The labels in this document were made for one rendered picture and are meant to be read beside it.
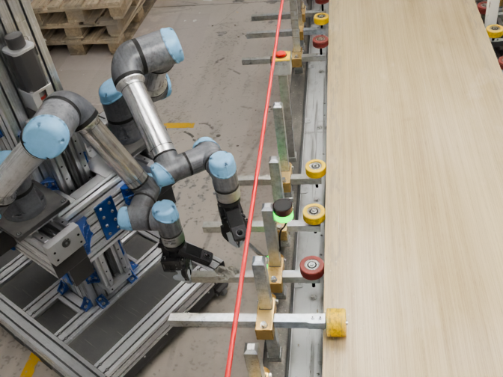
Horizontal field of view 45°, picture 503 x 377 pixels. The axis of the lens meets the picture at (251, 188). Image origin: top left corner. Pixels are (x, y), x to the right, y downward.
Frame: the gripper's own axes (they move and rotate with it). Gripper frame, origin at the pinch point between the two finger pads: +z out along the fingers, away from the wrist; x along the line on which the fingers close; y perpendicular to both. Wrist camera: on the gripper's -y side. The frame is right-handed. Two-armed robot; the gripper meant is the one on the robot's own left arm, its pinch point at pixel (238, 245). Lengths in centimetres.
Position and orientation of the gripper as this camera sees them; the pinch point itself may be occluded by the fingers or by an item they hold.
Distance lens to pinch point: 197.1
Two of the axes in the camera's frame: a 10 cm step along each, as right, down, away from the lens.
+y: -2.5, -6.3, 7.4
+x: -9.6, 2.5, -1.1
